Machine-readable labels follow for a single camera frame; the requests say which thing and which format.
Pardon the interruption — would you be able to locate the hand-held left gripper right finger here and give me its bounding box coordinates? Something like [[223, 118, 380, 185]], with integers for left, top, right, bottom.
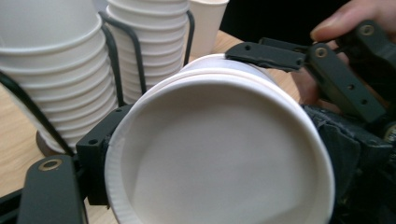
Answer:
[[303, 104, 391, 204]]

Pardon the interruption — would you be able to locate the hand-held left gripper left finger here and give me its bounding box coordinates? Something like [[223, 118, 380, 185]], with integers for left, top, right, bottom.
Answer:
[[76, 104, 135, 206]]

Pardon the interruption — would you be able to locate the white paper cup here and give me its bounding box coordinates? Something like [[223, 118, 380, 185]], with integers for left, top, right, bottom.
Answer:
[[104, 53, 336, 224], [189, 0, 231, 59]]

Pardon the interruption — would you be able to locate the short stack of paper cups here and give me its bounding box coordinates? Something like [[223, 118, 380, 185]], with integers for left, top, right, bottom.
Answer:
[[0, 0, 120, 154]]

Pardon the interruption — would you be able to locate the black wire cup holder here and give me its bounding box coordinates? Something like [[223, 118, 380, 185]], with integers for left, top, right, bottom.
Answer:
[[0, 10, 196, 158]]

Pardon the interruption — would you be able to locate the tall stack of paper cups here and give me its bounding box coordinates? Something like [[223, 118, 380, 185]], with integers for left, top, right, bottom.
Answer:
[[106, 0, 191, 105]]

